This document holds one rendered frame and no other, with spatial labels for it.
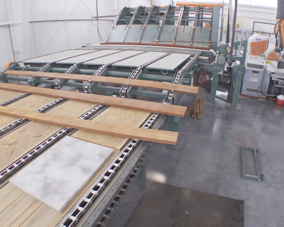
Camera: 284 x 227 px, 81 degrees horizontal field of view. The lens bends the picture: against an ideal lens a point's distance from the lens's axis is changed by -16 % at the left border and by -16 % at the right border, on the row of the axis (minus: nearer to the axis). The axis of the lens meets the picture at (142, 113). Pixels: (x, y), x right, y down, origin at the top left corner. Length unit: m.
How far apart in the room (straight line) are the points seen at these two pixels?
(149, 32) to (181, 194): 6.14
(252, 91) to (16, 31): 7.60
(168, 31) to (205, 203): 6.13
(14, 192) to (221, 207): 1.86
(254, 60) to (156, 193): 4.31
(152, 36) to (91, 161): 6.31
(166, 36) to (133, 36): 1.25
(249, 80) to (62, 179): 5.08
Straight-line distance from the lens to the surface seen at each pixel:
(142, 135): 1.52
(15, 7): 7.55
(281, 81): 5.82
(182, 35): 7.06
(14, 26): 7.63
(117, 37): 7.79
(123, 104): 2.08
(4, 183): 1.44
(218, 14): 6.90
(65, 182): 1.24
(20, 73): 4.31
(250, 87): 5.64
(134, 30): 7.72
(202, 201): 2.22
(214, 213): 2.15
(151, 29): 7.52
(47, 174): 1.34
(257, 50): 5.53
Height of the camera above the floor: 1.67
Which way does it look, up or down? 25 degrees down
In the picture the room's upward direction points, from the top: straight up
